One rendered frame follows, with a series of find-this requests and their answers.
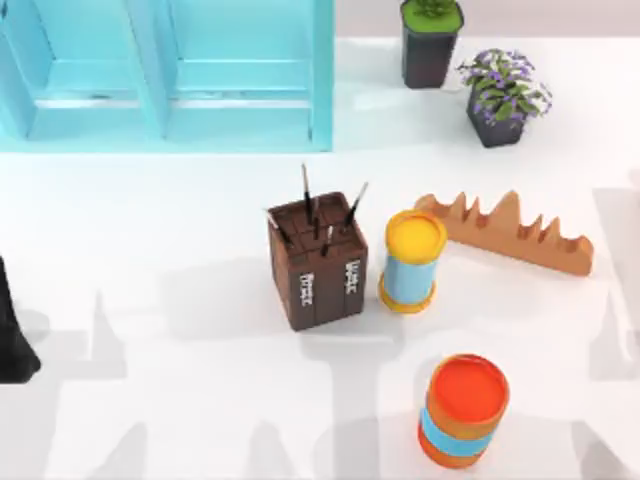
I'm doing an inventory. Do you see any black pen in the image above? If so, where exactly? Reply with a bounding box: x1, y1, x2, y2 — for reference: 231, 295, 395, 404
341, 181, 370, 229
300, 162, 315, 226

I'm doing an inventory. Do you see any brown wooden pen holder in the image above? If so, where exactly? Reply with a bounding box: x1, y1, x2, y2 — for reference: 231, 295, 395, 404
263, 191, 372, 333

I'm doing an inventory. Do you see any yellow and blue can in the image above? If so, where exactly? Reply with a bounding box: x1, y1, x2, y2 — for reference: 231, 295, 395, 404
377, 209, 448, 315

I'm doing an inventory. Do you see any light blue rack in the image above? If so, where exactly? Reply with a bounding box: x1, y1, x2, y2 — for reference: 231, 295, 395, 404
0, 0, 335, 154

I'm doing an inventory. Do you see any jagged wooden rack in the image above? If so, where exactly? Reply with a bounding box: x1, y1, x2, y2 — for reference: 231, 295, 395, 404
413, 189, 596, 277

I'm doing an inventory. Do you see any black pot with green plant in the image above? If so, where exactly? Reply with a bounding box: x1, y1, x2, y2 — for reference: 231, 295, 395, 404
400, 0, 464, 90

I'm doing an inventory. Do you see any black pot with purple flowers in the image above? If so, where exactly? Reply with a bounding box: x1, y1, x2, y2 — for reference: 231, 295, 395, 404
456, 48, 554, 149

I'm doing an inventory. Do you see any orange and blue can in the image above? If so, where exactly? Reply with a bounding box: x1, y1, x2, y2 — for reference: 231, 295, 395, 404
417, 353, 511, 471

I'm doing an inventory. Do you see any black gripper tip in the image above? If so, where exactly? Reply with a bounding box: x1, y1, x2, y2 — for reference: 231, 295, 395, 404
0, 256, 42, 385

